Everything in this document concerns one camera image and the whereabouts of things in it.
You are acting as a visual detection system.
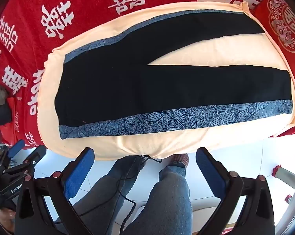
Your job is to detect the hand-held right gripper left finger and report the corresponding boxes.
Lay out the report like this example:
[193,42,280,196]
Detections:
[14,147,96,235]

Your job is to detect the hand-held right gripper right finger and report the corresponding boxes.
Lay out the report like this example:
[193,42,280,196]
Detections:
[196,147,276,235]

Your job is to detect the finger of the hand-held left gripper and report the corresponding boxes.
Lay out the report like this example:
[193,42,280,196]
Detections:
[14,145,47,175]
[3,139,26,163]

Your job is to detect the black pants with blue stripes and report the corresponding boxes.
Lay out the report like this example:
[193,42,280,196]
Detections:
[55,11,293,140]

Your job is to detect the person's left hand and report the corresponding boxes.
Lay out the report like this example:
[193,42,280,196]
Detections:
[0,207,17,235]

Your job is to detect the red knitted slipper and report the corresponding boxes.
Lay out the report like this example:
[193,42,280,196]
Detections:
[171,153,190,168]

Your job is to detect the person's left leg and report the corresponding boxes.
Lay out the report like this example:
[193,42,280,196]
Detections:
[56,155,150,235]

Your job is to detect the person's leg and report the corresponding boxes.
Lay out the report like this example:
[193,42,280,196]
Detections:
[124,165,193,235]
[56,155,150,235]

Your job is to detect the dark cloth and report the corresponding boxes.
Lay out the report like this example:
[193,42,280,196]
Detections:
[0,103,13,128]

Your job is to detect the person's right leg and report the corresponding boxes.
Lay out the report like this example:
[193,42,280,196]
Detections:
[124,165,193,235]

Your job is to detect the person's legs in jeans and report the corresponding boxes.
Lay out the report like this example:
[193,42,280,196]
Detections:
[54,154,163,235]

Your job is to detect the cream cloth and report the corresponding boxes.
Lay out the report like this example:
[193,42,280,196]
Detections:
[37,1,295,162]

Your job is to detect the silver tripod with red knobs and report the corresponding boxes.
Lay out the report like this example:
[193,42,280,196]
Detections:
[271,152,295,235]

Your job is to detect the red printed blanket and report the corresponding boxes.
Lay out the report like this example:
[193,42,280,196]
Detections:
[0,0,295,151]

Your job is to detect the red ornament print pillow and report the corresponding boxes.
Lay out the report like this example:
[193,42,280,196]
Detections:
[254,0,295,60]

